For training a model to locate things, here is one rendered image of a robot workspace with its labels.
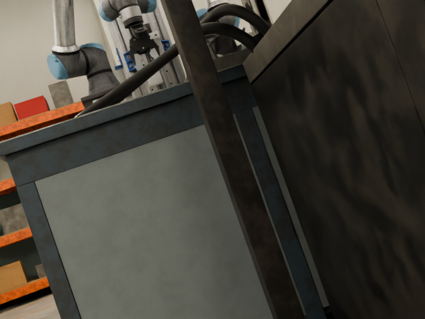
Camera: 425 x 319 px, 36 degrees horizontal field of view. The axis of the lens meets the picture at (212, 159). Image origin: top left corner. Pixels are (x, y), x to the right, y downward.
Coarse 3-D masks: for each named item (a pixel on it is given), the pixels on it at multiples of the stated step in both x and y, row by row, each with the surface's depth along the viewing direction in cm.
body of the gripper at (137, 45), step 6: (138, 18) 230; (126, 24) 230; (132, 24) 232; (132, 36) 235; (150, 36) 231; (132, 42) 229; (138, 42) 230; (144, 42) 230; (150, 42) 230; (138, 48) 229; (144, 48) 230; (150, 48) 238
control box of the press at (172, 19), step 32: (160, 0) 153; (192, 32) 148; (192, 64) 147; (224, 96) 147; (224, 128) 147; (224, 160) 146; (256, 192) 146; (256, 224) 146; (256, 256) 145; (288, 288) 145
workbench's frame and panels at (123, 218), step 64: (64, 128) 176; (128, 128) 181; (192, 128) 183; (256, 128) 186; (64, 192) 177; (128, 192) 179; (192, 192) 182; (64, 256) 175; (128, 256) 178; (192, 256) 180
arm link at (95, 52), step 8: (80, 48) 284; (88, 48) 283; (96, 48) 284; (88, 56) 281; (96, 56) 283; (104, 56) 286; (88, 64) 281; (96, 64) 283; (104, 64) 284; (88, 72) 283
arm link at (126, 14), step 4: (128, 8) 229; (132, 8) 230; (136, 8) 230; (120, 12) 231; (124, 12) 230; (128, 12) 229; (132, 12) 229; (136, 12) 230; (140, 12) 232; (120, 16) 232; (124, 16) 230; (128, 16) 229; (132, 16) 229; (136, 16) 230; (140, 16) 232; (124, 20) 230
